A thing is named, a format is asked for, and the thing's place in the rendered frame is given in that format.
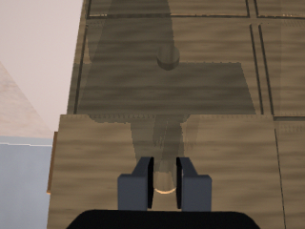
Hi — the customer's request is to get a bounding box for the wooden chest of drawers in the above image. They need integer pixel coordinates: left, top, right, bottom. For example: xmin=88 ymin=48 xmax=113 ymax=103
xmin=67 ymin=0 xmax=305 ymax=129

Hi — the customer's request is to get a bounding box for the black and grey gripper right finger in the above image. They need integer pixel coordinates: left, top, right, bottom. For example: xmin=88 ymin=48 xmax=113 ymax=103
xmin=175 ymin=157 xmax=212 ymax=212

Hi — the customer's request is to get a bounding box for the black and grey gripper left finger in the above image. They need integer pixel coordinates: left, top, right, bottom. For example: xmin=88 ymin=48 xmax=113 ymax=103
xmin=117 ymin=156 xmax=154 ymax=211

